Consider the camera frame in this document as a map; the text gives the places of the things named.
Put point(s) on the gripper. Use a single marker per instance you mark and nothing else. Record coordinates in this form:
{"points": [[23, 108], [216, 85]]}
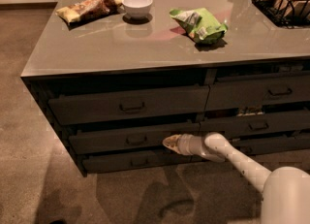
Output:
{"points": [[185, 144]]}

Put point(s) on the grey drawer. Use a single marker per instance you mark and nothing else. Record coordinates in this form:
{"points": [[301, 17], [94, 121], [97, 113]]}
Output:
{"points": [[273, 144], [135, 160], [100, 107], [251, 93], [128, 138], [248, 125]]}

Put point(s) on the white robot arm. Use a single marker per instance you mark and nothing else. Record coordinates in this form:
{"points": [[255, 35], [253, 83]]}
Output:
{"points": [[285, 191]]}

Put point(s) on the grey drawer cabinet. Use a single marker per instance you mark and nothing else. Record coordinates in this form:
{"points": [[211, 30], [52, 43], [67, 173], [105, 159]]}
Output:
{"points": [[114, 53]]}

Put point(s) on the green chip bag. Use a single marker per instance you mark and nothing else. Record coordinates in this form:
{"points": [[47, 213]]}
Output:
{"points": [[200, 25]]}

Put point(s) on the white ceramic bowl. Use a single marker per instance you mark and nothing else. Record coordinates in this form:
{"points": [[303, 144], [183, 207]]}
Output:
{"points": [[137, 9]]}

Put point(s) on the brown yellow snack bag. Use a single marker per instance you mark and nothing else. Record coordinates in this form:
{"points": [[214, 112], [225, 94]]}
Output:
{"points": [[88, 10]]}

